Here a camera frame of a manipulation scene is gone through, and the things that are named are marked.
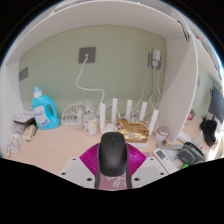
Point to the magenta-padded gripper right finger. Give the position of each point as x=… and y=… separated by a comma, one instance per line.
x=138, y=161

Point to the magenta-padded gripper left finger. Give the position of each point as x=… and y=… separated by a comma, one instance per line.
x=87, y=161

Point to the black computer mouse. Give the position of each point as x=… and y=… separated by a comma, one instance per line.
x=112, y=153

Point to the pink printed mouse pad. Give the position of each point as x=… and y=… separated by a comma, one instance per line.
x=113, y=183

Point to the white remote control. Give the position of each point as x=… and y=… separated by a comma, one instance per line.
x=165, y=160

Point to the gold snack bag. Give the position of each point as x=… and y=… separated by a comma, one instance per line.
x=133, y=130

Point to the small round jar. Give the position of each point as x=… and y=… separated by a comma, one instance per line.
x=162, y=135

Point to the clear bottle with white label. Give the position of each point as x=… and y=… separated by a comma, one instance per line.
x=90, y=125

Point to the white power strip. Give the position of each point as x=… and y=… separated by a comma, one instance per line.
x=70, y=122

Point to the green small object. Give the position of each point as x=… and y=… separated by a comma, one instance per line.
x=185, y=165

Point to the grey zip pouch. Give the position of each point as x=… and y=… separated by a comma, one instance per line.
x=191, y=153

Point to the white router with antennas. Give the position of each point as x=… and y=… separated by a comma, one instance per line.
x=114, y=110

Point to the yellow cardboard box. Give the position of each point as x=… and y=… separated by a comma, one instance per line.
x=29, y=132

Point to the blue detergent bottle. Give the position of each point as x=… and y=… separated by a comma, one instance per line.
x=41, y=113

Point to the clear plastic bags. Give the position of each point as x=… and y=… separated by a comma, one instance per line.
x=14, y=141

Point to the black bag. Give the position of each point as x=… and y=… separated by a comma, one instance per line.
x=209, y=130

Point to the stack of books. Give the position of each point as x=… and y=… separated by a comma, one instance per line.
x=23, y=116

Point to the white desk shelf unit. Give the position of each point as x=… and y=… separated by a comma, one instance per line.
x=180, y=83

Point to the black monitor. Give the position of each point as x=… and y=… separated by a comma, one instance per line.
x=216, y=105

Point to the white wall charger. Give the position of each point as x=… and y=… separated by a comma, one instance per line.
x=155, y=57

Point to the grey wall socket plate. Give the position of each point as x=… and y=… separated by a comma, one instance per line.
x=90, y=53

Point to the grey blank wall plate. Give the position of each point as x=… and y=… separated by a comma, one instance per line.
x=23, y=74

